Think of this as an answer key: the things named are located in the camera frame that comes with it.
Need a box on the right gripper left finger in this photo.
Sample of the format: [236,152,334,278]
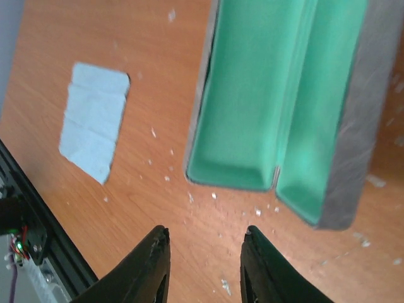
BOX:
[72,225,170,303]

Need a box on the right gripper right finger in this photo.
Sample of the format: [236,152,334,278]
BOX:
[241,225,331,302]

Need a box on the light blue cleaning cloth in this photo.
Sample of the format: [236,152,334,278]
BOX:
[59,62,130,184]

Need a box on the grey glasses case green lining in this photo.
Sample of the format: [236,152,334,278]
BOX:
[184,1,403,230]

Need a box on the left controller board with leds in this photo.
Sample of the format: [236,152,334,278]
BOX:
[3,220,47,266]

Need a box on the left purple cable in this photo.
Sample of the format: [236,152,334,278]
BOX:
[6,261,20,303]

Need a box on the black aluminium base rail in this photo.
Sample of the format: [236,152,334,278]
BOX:
[1,143,98,299]

